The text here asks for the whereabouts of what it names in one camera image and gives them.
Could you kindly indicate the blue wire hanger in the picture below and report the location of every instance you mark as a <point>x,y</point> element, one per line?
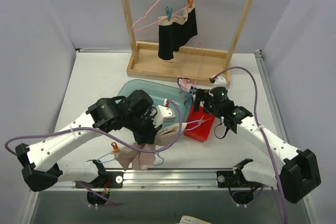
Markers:
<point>145,155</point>

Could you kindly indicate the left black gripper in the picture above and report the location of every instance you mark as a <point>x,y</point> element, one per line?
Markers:
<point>144,135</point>

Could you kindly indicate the teal clothespin on black underwear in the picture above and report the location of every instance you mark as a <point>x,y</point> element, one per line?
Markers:
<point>168,13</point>

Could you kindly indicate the teal plastic basin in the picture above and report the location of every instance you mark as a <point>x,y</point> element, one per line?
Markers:
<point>158,92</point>

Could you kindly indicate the red plastic bin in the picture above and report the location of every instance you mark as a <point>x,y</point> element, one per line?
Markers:
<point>196,131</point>

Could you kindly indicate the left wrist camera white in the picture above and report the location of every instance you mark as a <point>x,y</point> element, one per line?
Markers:
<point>162,114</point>

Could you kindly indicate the orange clothespin on black underwear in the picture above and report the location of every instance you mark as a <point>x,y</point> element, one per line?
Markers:
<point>190,3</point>

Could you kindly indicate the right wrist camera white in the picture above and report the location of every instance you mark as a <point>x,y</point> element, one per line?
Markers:
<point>218,82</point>

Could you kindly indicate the black underwear beige waistband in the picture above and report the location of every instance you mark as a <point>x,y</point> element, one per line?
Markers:
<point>176,32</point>

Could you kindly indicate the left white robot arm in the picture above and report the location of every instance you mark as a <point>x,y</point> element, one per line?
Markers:
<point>43,163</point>

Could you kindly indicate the paper sheet bottom edge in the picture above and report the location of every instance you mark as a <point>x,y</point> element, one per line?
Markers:
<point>192,220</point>

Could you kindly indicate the wooden clothes rack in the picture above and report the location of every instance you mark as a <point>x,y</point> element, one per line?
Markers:
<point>145,63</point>

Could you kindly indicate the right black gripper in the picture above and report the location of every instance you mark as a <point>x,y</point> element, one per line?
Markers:
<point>199,97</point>

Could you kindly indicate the pink underwear navy trim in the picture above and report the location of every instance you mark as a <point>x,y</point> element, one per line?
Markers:
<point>186,85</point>

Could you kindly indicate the pink wire hanger middle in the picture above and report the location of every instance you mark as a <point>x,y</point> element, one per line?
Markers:
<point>182,64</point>

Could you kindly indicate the aluminium mounting rail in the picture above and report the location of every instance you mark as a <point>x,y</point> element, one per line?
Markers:
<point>170,178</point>

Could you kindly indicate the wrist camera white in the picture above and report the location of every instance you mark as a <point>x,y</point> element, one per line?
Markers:
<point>218,82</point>
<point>162,114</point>

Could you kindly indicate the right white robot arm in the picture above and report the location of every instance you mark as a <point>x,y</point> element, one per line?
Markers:
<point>262,140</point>

